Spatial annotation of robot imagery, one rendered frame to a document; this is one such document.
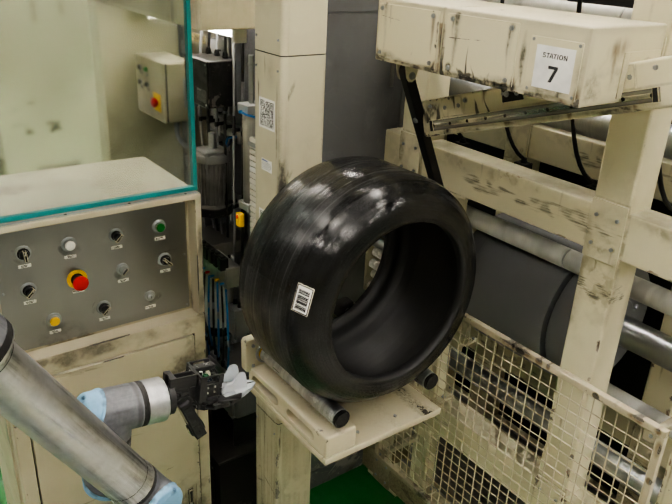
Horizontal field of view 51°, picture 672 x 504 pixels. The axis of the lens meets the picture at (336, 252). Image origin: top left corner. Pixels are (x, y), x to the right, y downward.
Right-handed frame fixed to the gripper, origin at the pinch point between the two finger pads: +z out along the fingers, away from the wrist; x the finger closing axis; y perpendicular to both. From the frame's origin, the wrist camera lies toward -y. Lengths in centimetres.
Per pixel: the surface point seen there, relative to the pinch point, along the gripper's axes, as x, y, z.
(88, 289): 56, 2, -17
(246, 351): 24.1, -6.4, 13.7
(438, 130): 14, 54, 57
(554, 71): -29, 75, 41
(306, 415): -0.8, -11.4, 16.6
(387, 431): -10.2, -15.2, 35.1
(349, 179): 0, 47, 19
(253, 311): 5.9, 15.2, 2.7
